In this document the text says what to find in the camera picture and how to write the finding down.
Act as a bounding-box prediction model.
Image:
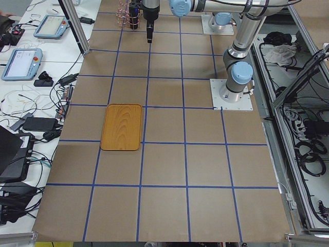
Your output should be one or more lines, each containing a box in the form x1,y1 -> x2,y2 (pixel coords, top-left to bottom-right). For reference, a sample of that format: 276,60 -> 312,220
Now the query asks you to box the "black power adapter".
23,117 -> 58,132

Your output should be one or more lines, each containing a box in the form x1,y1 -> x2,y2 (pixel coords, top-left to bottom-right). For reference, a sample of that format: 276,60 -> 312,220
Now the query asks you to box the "white cloth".
264,44 -> 297,66

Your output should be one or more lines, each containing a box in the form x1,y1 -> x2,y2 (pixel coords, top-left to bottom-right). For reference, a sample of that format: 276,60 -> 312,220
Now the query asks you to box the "wooden tray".
100,104 -> 142,151

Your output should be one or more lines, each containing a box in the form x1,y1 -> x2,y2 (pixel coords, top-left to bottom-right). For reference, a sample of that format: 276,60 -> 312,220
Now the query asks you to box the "teach pendant far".
33,15 -> 68,39

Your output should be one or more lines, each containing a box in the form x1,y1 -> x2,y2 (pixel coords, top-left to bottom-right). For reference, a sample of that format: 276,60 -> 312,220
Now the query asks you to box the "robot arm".
143,10 -> 232,44
169,0 -> 299,103

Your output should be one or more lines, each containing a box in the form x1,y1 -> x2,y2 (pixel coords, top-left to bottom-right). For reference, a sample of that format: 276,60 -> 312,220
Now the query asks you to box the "teach pendant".
33,15 -> 68,39
1,48 -> 43,81

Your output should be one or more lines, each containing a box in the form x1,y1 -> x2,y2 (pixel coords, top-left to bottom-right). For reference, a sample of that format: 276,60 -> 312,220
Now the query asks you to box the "aluminium frame post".
58,0 -> 90,56

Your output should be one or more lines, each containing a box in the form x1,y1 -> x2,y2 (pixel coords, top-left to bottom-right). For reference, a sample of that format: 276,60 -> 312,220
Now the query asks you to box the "teach pendant near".
1,48 -> 43,81

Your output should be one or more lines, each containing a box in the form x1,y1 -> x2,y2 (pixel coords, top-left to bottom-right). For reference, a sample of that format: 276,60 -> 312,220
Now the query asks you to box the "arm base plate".
210,79 -> 253,111
202,12 -> 234,36

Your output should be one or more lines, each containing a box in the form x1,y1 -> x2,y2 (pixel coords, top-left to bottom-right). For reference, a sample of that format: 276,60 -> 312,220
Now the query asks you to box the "black laptop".
1,127 -> 34,183

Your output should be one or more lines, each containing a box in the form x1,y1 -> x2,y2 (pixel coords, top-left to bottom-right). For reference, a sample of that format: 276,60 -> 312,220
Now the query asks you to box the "dark wine bottle front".
129,0 -> 141,30

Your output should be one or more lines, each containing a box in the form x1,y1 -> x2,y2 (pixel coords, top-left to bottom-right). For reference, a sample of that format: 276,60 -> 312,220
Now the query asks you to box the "copper wire bottle basket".
116,1 -> 131,28

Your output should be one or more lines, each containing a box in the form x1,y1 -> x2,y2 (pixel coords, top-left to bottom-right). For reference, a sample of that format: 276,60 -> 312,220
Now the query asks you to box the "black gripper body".
142,0 -> 160,21

